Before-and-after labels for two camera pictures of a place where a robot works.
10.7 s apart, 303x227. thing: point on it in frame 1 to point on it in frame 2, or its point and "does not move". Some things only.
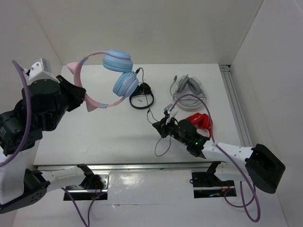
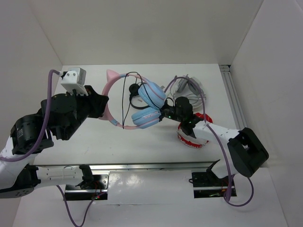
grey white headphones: x=185 y=84 does not move
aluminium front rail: x=197 y=166 does not move
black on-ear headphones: x=143 y=88 does not move
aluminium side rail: x=236 y=106 does not move
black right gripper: x=161 y=127 to x=161 y=117
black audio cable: x=147 y=119 to x=123 y=94
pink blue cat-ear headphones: x=125 y=83 to x=153 y=95
